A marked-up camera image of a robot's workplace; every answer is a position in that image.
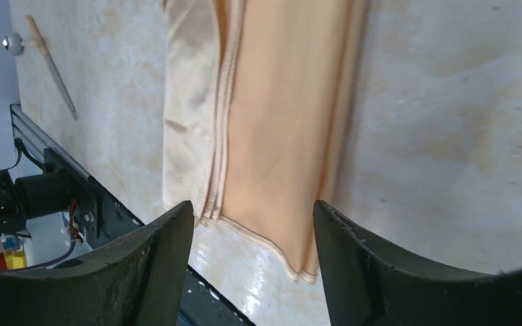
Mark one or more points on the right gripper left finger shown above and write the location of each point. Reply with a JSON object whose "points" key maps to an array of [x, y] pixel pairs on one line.
{"points": [[70, 294]]}

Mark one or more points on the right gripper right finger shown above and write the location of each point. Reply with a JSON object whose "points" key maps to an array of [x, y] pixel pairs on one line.
{"points": [[369, 280]]}

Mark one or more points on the orange cloth napkin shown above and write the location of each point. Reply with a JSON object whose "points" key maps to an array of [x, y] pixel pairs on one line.
{"points": [[256, 96]]}

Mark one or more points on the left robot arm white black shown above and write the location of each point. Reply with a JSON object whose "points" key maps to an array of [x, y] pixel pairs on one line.
{"points": [[30, 197]]}

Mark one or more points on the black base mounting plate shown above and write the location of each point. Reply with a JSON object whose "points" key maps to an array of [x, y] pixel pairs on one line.
{"points": [[117, 216]]}

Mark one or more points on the aluminium front rail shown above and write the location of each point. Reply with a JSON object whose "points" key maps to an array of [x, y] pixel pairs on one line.
{"points": [[36, 140]]}

